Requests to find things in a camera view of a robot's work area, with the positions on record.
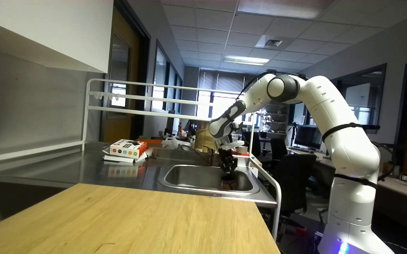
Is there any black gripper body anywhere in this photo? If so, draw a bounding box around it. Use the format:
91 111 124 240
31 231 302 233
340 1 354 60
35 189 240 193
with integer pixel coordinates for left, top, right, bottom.
217 146 238 172

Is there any computer monitor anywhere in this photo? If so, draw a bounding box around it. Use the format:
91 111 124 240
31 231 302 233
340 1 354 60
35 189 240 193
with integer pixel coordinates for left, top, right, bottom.
291 122 323 151

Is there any yellow door with window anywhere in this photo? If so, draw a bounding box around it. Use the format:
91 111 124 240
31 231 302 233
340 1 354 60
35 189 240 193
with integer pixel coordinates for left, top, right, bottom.
100 0 151 144

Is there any small ceiling light panel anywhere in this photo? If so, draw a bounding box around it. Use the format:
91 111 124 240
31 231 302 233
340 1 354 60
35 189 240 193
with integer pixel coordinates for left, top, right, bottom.
223 53 271 66

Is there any large ceiling light panel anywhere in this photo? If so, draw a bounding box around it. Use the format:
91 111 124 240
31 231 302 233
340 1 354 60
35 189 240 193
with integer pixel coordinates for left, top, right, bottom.
236 0 327 21

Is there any white plastic bag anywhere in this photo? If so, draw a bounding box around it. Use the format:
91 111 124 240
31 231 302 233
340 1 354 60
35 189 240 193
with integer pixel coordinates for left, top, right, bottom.
159 134 182 151

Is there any orange and white box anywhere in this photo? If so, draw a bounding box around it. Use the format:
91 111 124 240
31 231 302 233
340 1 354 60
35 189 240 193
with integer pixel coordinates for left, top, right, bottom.
101 138 149 165

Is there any window with blinds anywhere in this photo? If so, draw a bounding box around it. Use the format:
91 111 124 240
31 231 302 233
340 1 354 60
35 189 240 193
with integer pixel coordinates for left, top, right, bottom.
196 69 261 120

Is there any white metal rack frame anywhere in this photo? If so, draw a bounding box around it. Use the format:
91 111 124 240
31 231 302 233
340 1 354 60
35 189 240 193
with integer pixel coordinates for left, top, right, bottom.
0 77 284 241

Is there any dark framed interior window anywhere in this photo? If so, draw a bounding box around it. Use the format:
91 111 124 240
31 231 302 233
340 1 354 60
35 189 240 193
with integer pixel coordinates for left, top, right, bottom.
332 62 387 127

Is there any yellowish cardboard cylinder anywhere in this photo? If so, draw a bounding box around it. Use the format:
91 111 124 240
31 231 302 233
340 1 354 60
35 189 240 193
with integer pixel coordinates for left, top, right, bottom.
193 125 220 154

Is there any stainless steel sink unit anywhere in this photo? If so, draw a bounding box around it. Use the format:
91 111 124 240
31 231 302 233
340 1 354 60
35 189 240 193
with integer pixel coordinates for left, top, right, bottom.
0 141 278 209

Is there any white wall cabinet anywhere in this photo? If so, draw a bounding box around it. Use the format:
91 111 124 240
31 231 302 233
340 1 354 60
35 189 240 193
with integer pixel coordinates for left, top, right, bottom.
0 0 115 75

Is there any ceiling air vent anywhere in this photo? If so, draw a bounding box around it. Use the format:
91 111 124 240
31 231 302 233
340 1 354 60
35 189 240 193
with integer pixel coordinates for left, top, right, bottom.
254 34 291 51

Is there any black office chair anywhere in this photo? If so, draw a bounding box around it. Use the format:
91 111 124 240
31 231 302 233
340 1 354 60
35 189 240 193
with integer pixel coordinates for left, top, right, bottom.
268 154 319 217

